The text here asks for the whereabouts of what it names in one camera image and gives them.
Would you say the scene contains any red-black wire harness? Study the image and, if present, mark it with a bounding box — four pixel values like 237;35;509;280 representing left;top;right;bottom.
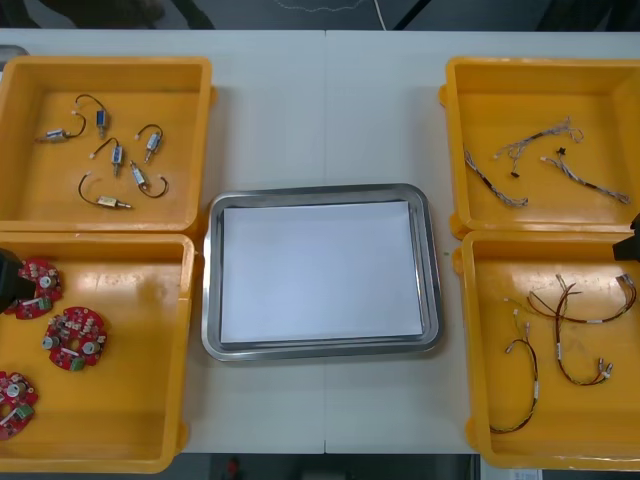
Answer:
552;274;616;387
489;297;542;435
527;272;639;325

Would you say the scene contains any yellow-orange plastic bin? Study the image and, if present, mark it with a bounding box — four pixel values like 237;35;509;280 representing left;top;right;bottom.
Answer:
438;55;640;239
0;230;205;475
452;229;640;471
0;54;217;235

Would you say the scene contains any steel tray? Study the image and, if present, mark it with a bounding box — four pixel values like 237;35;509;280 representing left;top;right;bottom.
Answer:
201;182;443;362

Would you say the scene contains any white label metal solenoid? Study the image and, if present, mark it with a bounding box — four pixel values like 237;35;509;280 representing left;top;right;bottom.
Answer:
134;123;165;165
128;159;170;199
34;119;87;146

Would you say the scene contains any blue label metal solenoid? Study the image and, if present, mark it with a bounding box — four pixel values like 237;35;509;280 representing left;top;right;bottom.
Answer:
89;137;126;179
73;94;112;142

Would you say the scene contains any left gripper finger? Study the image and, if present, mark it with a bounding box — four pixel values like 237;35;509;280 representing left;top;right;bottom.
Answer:
0;277;36;315
0;247;25;281

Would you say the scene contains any blue-white twisted wire harness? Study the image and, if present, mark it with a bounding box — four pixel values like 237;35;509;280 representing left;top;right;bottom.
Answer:
492;116;585;179
463;148;530;208
538;146;632;205

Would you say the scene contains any round red circuit board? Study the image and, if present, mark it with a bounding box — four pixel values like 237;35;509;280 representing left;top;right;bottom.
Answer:
14;257;64;320
41;305;110;374
0;370;40;441

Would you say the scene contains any white paper sheet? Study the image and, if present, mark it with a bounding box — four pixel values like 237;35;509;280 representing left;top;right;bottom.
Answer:
219;200;426;345

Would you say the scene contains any brass colour metal solenoid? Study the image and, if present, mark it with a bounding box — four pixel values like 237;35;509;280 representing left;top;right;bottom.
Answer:
77;172;135;211

